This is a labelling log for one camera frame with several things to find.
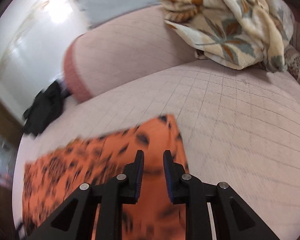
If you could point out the pink quilted bolster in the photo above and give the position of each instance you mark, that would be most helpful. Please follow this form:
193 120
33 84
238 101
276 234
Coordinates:
127 55

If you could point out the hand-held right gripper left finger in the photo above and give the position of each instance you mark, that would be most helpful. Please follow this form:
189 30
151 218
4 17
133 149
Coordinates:
140 175

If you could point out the cream floral blanket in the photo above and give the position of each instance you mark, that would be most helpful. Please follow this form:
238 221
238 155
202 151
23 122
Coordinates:
227 17

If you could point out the wooden door with glass pane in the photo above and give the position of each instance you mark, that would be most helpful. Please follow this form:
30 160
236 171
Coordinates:
0 120

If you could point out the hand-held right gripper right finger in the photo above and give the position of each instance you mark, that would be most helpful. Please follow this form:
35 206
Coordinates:
168 175

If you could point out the pile of black clothes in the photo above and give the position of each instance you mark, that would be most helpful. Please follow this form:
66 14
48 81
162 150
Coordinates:
45 110

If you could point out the orange floral blouse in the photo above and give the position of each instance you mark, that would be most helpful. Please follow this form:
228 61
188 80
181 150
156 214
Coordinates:
90 160

